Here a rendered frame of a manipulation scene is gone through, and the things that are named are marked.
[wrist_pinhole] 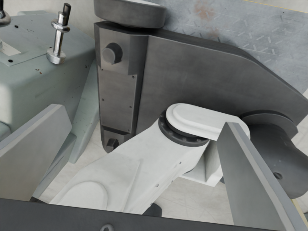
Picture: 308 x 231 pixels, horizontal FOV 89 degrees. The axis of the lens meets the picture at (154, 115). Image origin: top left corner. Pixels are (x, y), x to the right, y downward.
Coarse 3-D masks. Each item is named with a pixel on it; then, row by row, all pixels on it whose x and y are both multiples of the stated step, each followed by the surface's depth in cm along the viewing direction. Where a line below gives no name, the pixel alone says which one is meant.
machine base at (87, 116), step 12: (24, 12) 85; (36, 12) 91; (96, 72) 93; (96, 84) 98; (84, 96) 106; (96, 96) 104; (84, 108) 112; (96, 108) 110; (84, 120) 119; (96, 120) 129; (72, 132) 131; (84, 132) 128; (84, 144) 146; (72, 156) 153
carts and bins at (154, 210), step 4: (152, 204) 211; (156, 204) 213; (148, 208) 206; (152, 208) 207; (156, 208) 210; (160, 208) 215; (144, 212) 201; (148, 212) 202; (152, 212) 203; (156, 212) 206; (160, 212) 212; (160, 216) 209
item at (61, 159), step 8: (72, 136) 131; (64, 144) 123; (72, 144) 134; (64, 152) 123; (56, 160) 115; (64, 160) 141; (56, 168) 128; (48, 176) 118; (40, 184) 110; (48, 184) 136; (40, 192) 125
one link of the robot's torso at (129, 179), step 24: (144, 144) 34; (168, 144) 36; (192, 144) 36; (96, 168) 25; (120, 168) 27; (144, 168) 30; (168, 168) 31; (192, 168) 44; (72, 192) 20; (96, 192) 20; (120, 192) 22; (144, 192) 26
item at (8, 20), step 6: (0, 0) 45; (0, 6) 46; (0, 12) 46; (6, 12) 47; (0, 18) 44; (6, 18) 46; (0, 24) 44; (6, 24) 45; (0, 42) 49; (0, 48) 50
